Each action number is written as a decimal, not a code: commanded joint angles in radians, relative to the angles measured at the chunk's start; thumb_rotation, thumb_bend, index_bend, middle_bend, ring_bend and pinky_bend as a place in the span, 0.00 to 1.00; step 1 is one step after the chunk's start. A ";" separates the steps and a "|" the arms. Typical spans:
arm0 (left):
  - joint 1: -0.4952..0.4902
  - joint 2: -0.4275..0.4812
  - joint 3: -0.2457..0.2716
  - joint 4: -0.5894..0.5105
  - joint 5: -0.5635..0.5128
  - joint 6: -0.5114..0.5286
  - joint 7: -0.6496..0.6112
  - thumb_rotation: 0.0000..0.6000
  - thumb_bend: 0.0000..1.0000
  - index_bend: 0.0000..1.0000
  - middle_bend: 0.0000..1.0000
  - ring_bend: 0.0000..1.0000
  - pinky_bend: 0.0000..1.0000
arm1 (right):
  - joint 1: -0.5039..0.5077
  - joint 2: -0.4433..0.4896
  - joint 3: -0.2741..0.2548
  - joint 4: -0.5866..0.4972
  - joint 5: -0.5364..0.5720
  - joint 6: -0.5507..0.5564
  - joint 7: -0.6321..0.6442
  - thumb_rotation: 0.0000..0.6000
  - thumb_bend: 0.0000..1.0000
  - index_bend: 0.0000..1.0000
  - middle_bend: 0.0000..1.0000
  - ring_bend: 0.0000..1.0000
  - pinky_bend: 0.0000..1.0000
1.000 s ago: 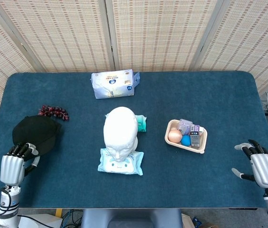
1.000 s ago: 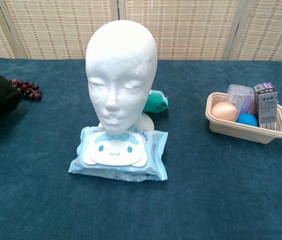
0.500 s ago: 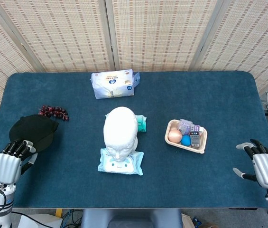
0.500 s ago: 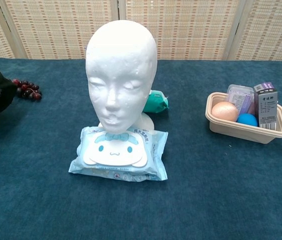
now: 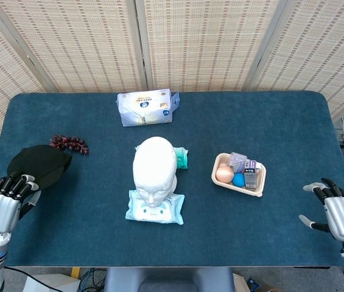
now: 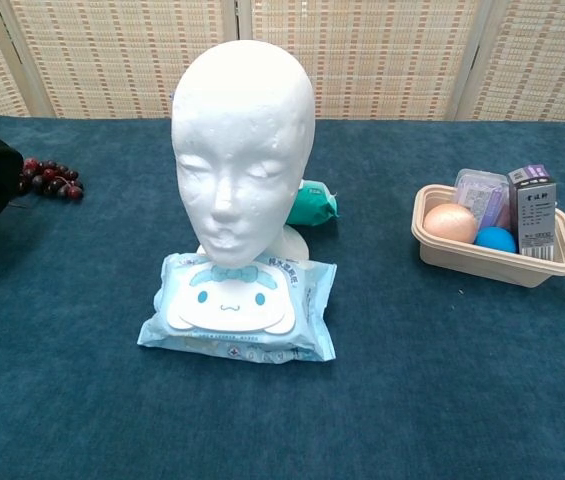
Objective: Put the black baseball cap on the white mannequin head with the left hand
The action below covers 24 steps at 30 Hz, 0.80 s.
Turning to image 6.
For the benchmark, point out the clear purple plastic box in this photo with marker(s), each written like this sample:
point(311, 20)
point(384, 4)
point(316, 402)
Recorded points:
point(482, 200)

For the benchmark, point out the beige plastic tray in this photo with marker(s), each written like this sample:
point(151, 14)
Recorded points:
point(487, 267)

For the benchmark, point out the blue felt table cover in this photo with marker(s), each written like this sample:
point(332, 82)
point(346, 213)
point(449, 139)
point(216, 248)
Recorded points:
point(412, 375)

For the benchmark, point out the blue ball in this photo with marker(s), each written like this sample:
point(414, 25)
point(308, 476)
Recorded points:
point(496, 241)

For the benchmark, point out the blue cartoon wet wipes pack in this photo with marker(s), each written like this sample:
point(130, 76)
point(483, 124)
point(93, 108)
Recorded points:
point(237, 310)

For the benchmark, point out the green tissue pack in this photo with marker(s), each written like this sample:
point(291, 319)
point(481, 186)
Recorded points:
point(314, 207)

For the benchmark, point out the dark red grape bunch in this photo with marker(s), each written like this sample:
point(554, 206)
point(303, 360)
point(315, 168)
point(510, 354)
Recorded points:
point(52, 179)

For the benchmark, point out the peach pink ball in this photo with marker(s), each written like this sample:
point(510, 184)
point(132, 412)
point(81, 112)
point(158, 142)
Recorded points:
point(449, 224)

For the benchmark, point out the grey purple carton box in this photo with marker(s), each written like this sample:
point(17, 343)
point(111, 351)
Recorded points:
point(537, 220)

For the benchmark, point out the white foam mannequin head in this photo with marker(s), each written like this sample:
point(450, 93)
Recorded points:
point(242, 150)

